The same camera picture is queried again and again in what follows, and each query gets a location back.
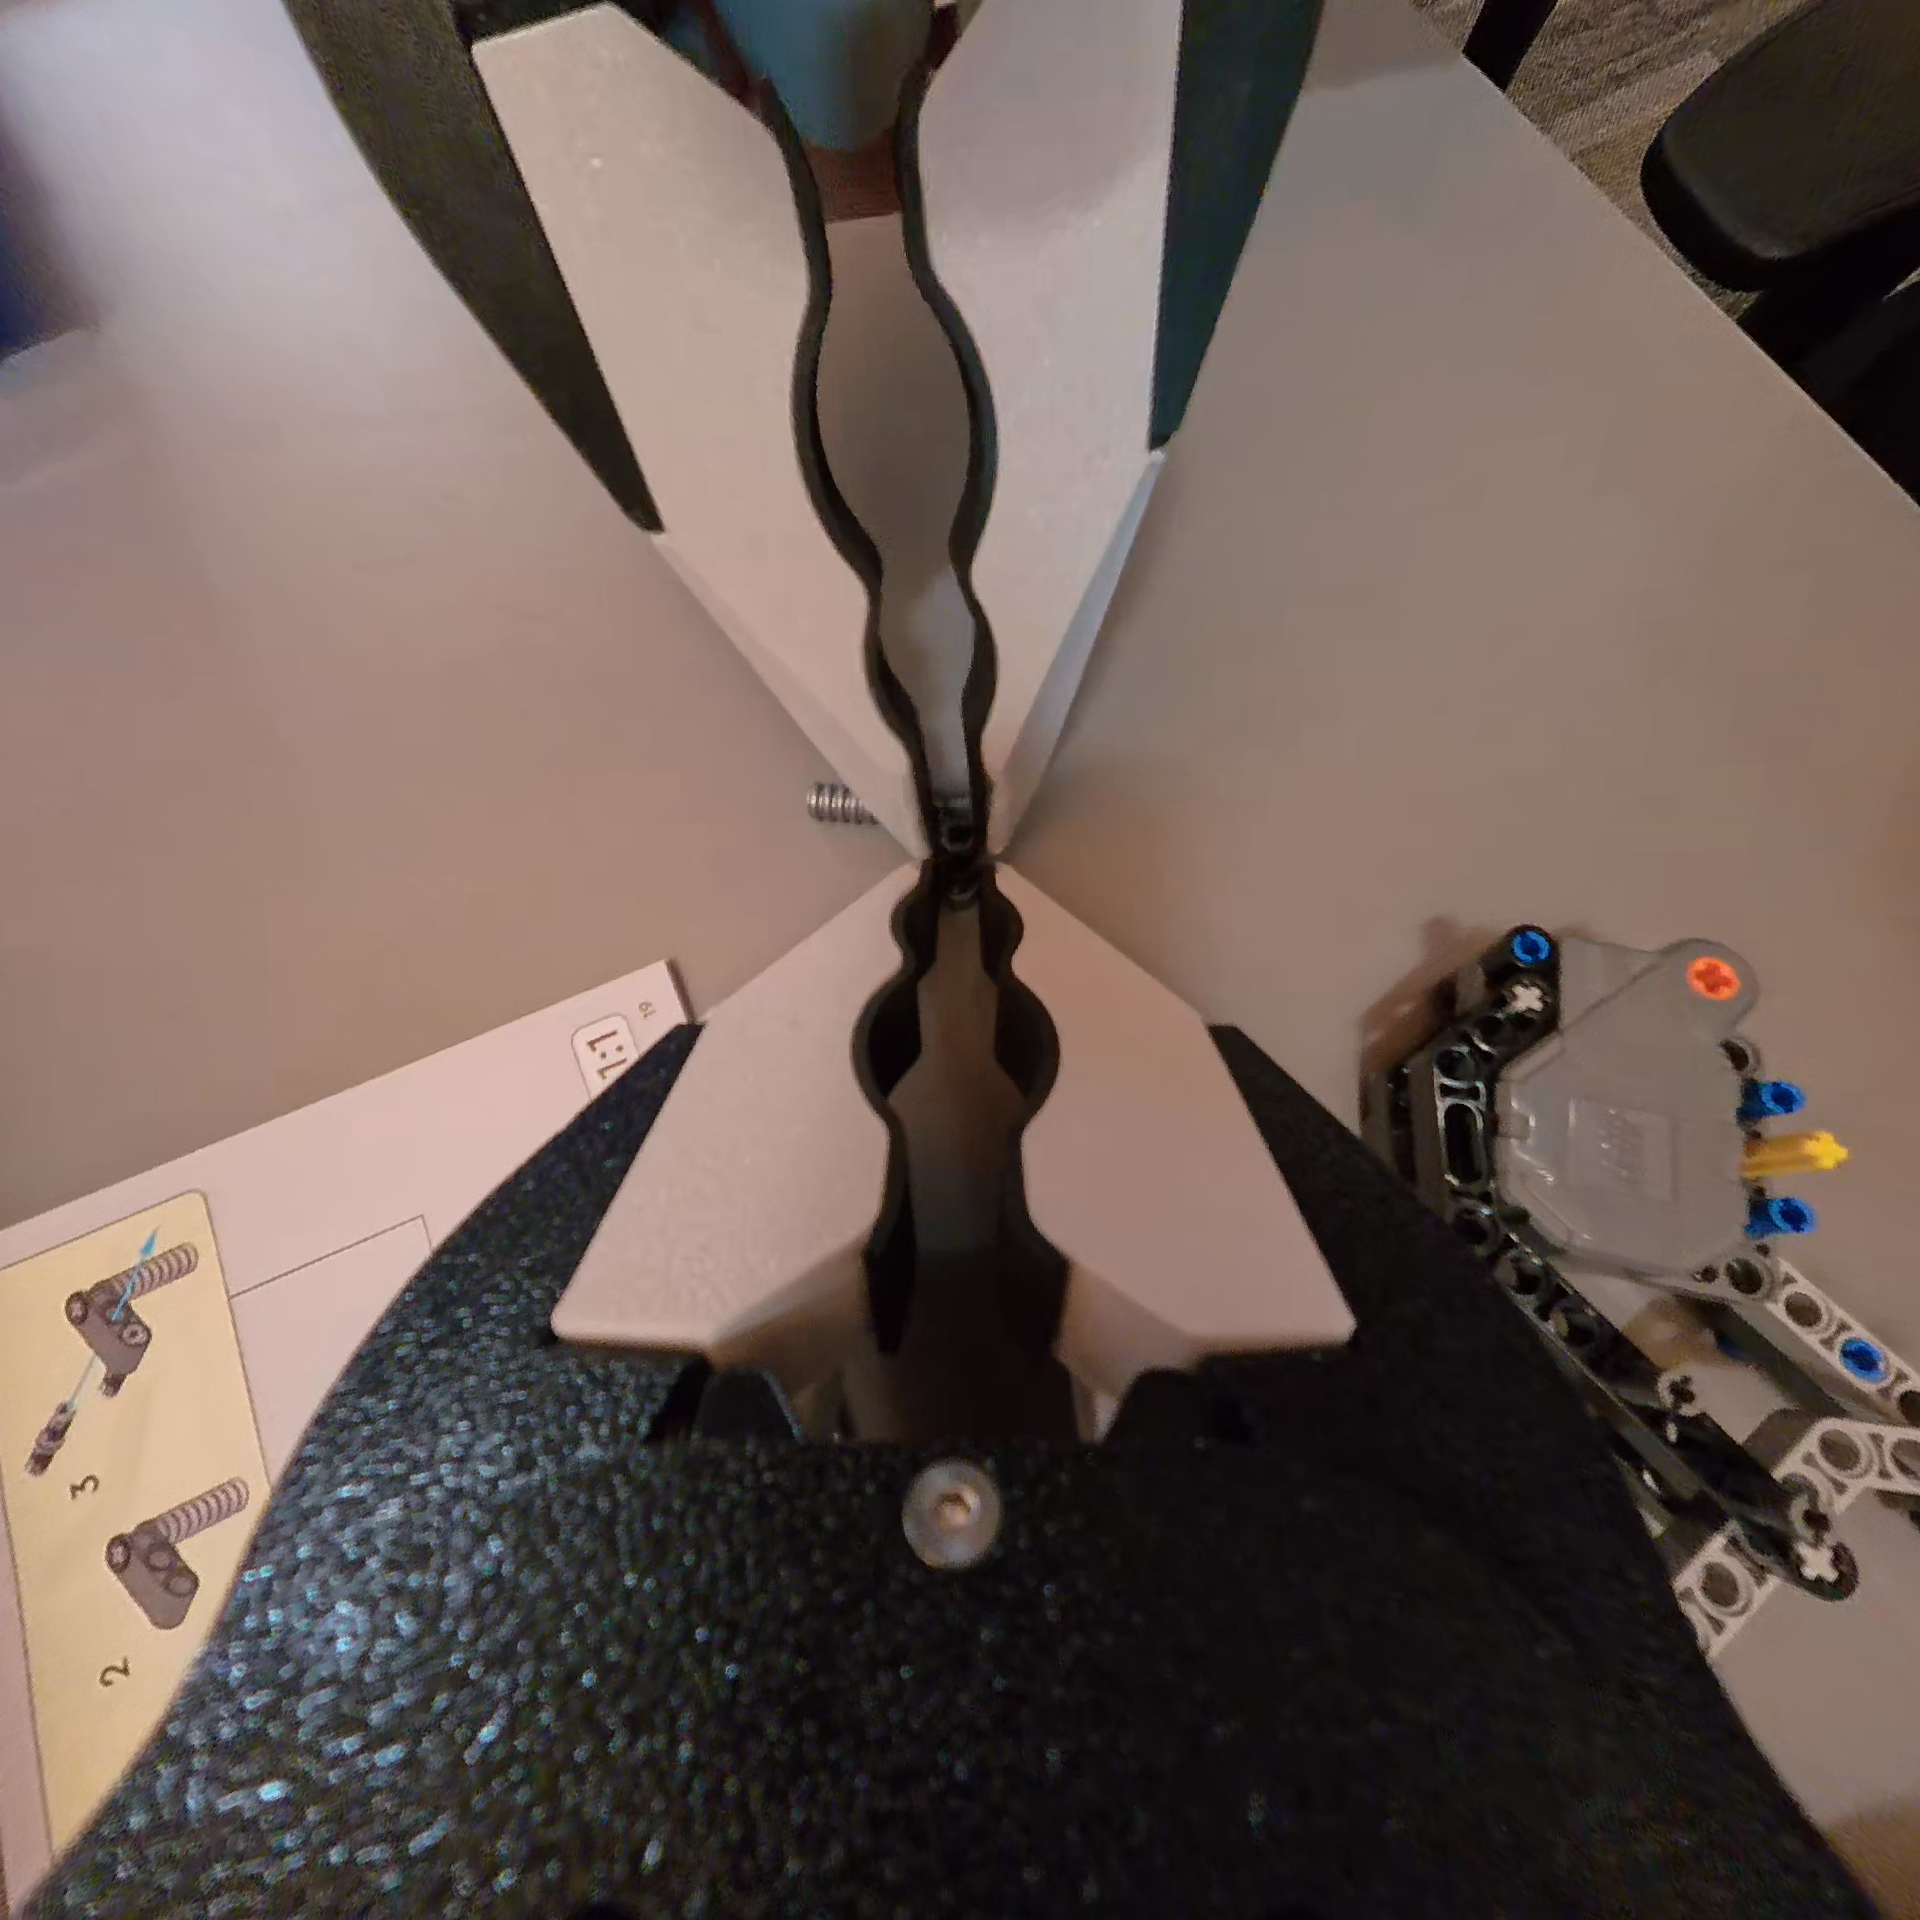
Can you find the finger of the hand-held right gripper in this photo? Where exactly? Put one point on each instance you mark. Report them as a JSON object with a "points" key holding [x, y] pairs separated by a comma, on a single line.
{"points": [[1065, 300], [674, 300]]}

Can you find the small black pin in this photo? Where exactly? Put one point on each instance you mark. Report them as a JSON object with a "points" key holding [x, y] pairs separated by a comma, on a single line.
{"points": [[955, 855]]}

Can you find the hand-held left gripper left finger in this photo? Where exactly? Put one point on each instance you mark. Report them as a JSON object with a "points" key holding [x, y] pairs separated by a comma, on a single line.
{"points": [[720, 1185]]}

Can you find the black office chair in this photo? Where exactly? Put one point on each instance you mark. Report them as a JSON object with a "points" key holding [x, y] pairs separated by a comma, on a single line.
{"points": [[1800, 196]]}

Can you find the grey motor black frame assembly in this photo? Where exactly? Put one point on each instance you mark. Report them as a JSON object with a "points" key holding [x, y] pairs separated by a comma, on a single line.
{"points": [[1606, 1141]]}

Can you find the grey desk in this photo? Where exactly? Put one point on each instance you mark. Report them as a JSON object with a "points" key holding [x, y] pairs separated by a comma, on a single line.
{"points": [[1424, 676]]}

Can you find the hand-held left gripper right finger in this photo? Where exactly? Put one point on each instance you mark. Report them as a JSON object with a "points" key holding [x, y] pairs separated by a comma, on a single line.
{"points": [[1184, 1185]]}

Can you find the white instruction booklet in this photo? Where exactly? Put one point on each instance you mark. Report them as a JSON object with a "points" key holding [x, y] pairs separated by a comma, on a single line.
{"points": [[376, 1171]]}

